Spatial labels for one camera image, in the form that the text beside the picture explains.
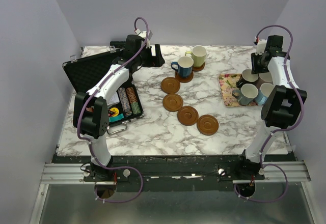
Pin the light blue mug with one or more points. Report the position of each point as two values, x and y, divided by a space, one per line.
264 92

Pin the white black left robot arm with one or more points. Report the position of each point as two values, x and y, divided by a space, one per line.
91 117

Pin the black poker chip case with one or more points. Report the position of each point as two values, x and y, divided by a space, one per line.
85 72

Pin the brown wooden coaster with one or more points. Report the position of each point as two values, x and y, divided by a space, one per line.
207 125
197 69
184 80
172 102
187 115
170 85

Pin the teal mug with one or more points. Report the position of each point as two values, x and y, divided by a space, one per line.
247 77

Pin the aluminium mounting rail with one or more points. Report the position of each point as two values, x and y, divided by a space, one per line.
296 171

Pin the light green mug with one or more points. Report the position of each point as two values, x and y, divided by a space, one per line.
198 54

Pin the grey blue mug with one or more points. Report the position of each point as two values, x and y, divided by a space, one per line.
246 94

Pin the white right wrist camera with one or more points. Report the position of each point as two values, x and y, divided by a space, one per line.
260 46

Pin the yellow dealer button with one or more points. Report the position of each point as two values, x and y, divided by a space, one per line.
113 112

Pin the floral serving tray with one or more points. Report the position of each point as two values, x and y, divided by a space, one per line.
228 84

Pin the teal rectangular block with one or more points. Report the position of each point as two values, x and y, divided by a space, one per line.
116 118

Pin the black microphone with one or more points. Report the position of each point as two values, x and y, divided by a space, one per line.
118 44

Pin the pink mug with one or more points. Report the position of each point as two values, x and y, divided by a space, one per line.
266 77

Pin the white card deck box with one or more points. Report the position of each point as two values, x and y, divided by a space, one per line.
113 100

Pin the dark blue mug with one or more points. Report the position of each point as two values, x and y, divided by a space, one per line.
183 66

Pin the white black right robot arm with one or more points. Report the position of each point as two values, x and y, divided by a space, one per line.
283 108

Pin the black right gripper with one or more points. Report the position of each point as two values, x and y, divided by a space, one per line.
256 64

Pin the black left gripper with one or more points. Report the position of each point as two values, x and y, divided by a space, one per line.
156 61

